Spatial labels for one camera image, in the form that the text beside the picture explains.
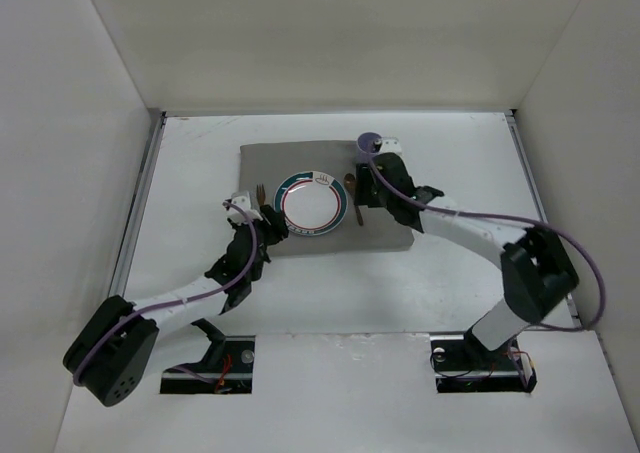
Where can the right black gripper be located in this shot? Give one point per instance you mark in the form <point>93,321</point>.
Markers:
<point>370,182</point>

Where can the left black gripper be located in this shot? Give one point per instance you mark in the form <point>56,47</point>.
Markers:
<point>270,221</point>

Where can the brown wooden spoon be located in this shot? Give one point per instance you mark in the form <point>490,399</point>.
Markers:
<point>350,185</point>

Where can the brown wooden fork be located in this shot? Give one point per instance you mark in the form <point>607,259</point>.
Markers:
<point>261,195</point>

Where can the white plate green rim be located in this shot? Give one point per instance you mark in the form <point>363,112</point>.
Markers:
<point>313,203</point>

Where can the lilac plastic cup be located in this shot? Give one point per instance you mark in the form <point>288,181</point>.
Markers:
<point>365,145</point>

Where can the grey cloth placemat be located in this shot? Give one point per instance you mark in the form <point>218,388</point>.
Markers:
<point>271,163</point>

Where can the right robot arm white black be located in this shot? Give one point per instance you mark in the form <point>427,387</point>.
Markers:
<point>536,271</point>

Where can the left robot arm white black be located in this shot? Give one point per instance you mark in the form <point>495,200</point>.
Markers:
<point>125,340</point>

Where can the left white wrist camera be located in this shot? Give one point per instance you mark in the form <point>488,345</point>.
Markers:
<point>245,205</point>

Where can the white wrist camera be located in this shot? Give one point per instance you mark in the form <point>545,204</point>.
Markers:
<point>245,205</point>
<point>386,145</point>

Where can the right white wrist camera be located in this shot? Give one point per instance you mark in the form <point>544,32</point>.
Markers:
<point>386,145</point>

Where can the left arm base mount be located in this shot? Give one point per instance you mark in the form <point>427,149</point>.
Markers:
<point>226,367</point>

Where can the left aluminium table rail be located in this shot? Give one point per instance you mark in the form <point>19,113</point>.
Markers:
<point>126,246</point>

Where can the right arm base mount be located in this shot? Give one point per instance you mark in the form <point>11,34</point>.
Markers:
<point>458,368</point>

